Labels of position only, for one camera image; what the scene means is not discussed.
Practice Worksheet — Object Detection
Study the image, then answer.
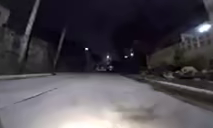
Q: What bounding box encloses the white vehicle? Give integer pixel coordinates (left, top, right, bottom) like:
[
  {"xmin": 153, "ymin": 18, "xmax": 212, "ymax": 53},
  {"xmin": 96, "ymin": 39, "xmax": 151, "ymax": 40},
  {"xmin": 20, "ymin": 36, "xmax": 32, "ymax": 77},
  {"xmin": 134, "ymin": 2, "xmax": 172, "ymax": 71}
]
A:
[{"xmin": 106, "ymin": 65, "xmax": 114, "ymax": 73}]

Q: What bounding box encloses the grey concrete road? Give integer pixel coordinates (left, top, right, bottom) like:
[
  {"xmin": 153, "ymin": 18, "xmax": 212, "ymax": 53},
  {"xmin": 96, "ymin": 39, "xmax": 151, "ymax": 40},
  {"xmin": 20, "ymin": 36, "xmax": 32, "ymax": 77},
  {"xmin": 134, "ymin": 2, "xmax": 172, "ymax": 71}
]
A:
[{"xmin": 0, "ymin": 71, "xmax": 213, "ymax": 128}]

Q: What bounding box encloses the thin leaning pole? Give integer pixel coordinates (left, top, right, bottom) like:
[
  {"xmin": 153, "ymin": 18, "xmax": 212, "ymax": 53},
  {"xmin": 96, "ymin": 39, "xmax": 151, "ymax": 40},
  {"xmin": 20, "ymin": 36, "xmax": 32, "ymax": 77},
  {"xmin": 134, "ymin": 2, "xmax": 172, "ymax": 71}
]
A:
[{"xmin": 52, "ymin": 27, "xmax": 67, "ymax": 75}]

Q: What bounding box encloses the raised pavement with kerb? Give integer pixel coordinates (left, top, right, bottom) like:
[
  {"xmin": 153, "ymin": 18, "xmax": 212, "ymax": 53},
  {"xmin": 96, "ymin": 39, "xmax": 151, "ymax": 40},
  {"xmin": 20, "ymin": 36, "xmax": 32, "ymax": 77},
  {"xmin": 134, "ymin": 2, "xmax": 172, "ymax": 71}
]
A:
[{"xmin": 125, "ymin": 73, "xmax": 213, "ymax": 113}]

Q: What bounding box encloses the pile of rubble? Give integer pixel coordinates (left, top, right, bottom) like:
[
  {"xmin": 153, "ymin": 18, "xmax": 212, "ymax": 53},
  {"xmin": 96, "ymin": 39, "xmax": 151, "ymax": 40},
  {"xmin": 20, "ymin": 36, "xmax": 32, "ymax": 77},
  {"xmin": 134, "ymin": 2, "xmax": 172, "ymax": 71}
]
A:
[{"xmin": 140, "ymin": 65, "xmax": 213, "ymax": 81}]

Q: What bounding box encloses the leaning utility pole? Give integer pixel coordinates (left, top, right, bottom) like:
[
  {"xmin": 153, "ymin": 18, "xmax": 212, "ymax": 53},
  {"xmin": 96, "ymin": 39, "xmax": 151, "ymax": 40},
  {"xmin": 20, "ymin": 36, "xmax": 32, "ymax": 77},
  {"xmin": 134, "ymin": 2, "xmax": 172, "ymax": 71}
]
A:
[{"xmin": 17, "ymin": 0, "xmax": 41, "ymax": 64}]

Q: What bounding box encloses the pale kerb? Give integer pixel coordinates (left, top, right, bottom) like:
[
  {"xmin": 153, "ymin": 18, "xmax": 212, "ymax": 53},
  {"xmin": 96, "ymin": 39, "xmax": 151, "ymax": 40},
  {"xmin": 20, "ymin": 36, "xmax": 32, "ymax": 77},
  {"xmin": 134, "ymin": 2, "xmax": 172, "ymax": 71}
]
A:
[{"xmin": 0, "ymin": 72, "xmax": 55, "ymax": 82}]

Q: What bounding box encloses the pale building with windows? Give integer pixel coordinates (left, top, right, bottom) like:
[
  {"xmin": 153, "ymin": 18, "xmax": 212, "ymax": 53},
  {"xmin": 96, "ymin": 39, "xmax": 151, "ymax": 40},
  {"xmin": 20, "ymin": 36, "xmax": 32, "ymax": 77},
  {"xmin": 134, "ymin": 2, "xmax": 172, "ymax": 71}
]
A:
[{"xmin": 147, "ymin": 19, "xmax": 213, "ymax": 69}]

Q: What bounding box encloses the street lamp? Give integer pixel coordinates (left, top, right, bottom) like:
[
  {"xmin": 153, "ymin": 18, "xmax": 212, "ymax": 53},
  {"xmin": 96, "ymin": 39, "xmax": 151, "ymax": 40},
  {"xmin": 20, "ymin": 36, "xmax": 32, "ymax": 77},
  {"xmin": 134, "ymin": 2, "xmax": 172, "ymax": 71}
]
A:
[{"xmin": 196, "ymin": 22, "xmax": 213, "ymax": 34}]

